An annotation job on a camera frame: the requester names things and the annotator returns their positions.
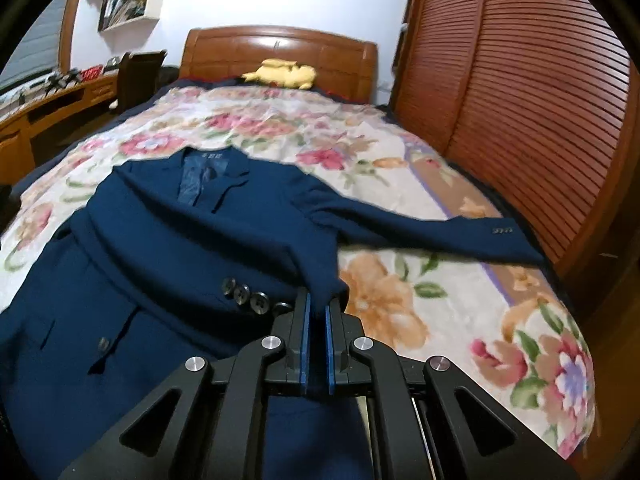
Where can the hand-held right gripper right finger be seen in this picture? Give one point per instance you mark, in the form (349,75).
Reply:
(330,345)

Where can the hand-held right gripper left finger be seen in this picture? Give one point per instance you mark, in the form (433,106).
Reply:
(305,340)

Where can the navy blue suit jacket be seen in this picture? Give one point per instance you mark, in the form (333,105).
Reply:
(165,255)

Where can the floral blanket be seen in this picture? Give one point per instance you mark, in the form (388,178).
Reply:
(400,240)

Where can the yellow plush toy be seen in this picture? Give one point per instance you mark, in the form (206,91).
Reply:
(282,74)

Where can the wooden bed headboard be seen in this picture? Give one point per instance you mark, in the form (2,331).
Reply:
(280,52)

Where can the wooden louvered wardrobe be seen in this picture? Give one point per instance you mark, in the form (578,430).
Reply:
(520,105)

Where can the dark brown chair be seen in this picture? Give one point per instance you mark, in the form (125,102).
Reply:
(140,77)

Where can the red basket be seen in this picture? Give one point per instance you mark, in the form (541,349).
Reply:
(91,74)

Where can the wooden desk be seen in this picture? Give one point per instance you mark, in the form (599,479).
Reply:
(45,110)

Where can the window blind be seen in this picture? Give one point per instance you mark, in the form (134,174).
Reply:
(35,45)

